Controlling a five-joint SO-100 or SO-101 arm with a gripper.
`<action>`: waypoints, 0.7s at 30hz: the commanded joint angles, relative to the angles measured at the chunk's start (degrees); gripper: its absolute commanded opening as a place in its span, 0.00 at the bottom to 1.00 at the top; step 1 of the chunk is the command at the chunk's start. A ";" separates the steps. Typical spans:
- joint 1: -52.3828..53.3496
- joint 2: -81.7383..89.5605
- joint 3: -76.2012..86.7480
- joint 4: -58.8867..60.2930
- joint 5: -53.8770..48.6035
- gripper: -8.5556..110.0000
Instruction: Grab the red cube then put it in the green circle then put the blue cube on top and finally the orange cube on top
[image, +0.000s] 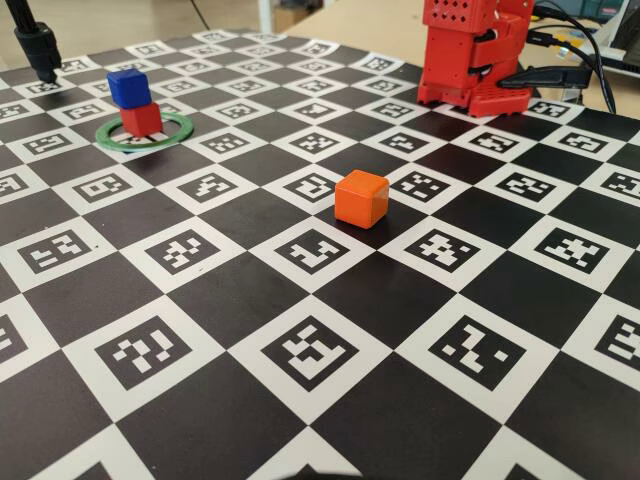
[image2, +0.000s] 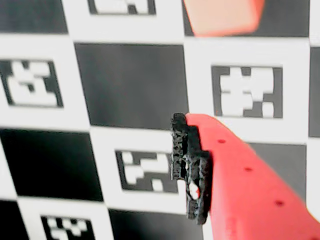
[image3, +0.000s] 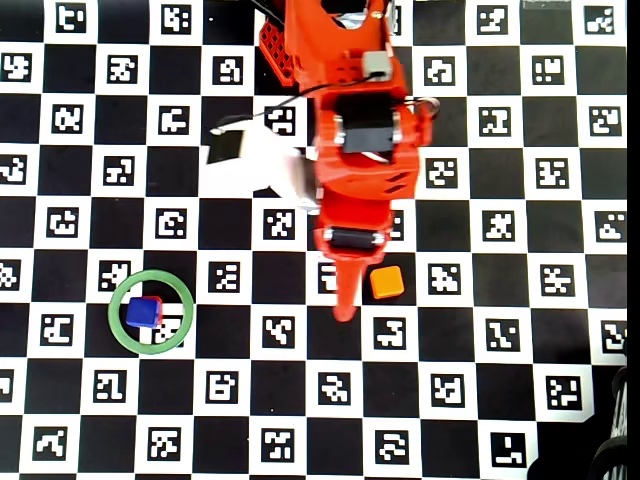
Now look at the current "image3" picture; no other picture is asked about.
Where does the black coiled camera stand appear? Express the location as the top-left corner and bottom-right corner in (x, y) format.
(589, 364), (629, 480)

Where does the blue cube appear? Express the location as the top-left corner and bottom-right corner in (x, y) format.
(124, 297), (161, 330)

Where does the black white marker checkerboard mat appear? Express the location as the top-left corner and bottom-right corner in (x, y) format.
(0, 0), (629, 480)

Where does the small grey square block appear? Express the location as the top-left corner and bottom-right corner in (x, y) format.
(361, 50), (392, 79)

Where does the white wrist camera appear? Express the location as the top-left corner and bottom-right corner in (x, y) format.
(199, 127), (321, 214)

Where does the green ring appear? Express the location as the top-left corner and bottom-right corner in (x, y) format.
(107, 269), (195, 356)

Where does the red cube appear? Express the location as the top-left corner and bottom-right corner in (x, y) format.
(144, 295), (165, 326)

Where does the thin black camera cable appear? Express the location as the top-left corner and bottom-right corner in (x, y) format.
(209, 74), (391, 136)

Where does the orange cube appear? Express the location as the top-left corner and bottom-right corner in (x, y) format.
(369, 265), (405, 300)

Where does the orange-red gripper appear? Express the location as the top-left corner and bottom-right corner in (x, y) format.
(312, 147), (421, 322)

